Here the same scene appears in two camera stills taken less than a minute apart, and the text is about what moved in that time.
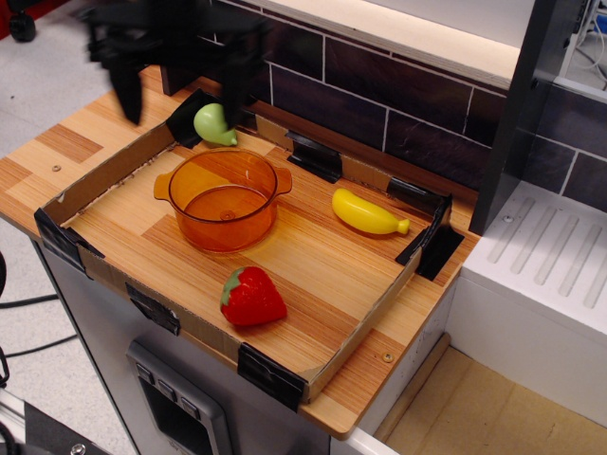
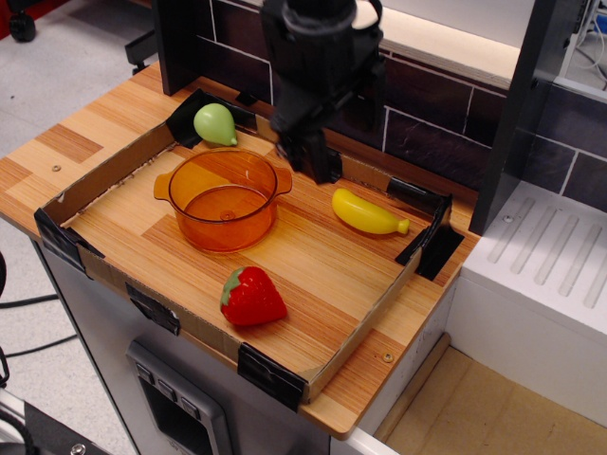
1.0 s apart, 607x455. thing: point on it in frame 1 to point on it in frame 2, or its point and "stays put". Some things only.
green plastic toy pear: (211, 122) stays put
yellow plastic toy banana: (365, 216) stays put
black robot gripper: (180, 35) to (318, 59)
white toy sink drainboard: (546, 251) stays put
